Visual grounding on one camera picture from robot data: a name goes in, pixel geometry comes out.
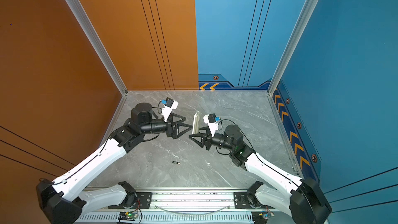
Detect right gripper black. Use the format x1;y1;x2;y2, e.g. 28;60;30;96
191;127;236;152

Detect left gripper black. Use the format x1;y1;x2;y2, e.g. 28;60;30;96
140;113;192;140

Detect beige remote control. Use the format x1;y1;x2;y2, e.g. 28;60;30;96
192;111;200;134

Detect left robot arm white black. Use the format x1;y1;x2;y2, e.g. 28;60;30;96
36;99;192;224

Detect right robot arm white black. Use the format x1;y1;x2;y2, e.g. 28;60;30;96
189;123;332;224

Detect white ventilation grille strip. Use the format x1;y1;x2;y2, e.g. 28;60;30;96
76;212;254;224

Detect circuit board right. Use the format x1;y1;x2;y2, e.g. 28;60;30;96
251;212;275;224

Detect green circuit board left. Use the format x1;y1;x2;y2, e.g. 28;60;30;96
117;212;140;224

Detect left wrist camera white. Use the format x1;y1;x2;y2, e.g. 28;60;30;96
160;97;179;122

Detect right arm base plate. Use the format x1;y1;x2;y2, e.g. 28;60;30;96
233;191;263;209

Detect aluminium front rail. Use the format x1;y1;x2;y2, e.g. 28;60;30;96
89;185;291;216

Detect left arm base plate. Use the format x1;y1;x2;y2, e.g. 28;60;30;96
107;192;152;209

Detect left aluminium corner post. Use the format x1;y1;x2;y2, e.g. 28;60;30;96
50;0;128;96

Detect aluminium corner post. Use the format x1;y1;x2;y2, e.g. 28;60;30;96
50;0;128;96
267;0;331;96

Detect right aluminium corner post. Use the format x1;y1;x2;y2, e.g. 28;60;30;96
267;0;331;96

